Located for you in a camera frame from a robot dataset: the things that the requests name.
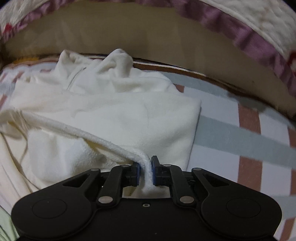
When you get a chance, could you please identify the white fleece hooded jacket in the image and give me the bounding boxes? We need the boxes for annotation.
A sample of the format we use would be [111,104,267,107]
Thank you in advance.
[1,49,201,206]

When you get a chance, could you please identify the checkered pink grey rug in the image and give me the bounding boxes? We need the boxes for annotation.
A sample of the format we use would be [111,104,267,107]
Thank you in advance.
[1,57,295,240]

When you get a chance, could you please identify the quilted strawberry bedspread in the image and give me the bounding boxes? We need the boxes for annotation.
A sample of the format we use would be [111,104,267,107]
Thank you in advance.
[1,1,295,96]

